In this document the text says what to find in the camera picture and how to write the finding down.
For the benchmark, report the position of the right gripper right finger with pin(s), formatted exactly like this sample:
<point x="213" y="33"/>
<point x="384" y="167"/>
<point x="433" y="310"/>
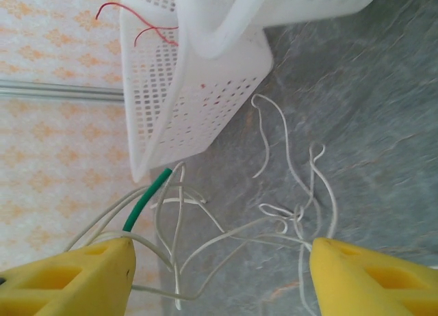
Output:
<point x="369" y="288"/>

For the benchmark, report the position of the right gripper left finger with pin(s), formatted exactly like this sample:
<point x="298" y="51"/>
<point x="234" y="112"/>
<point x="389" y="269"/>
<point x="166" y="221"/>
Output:
<point x="85" y="282"/>

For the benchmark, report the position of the white plastic basket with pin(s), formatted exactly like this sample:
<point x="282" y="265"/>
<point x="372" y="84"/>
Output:
<point x="273" y="4"/>
<point x="205" y="100"/>

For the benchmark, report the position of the aluminium frame post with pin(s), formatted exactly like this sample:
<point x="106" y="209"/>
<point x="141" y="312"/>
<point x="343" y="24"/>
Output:
<point x="51" y="90"/>

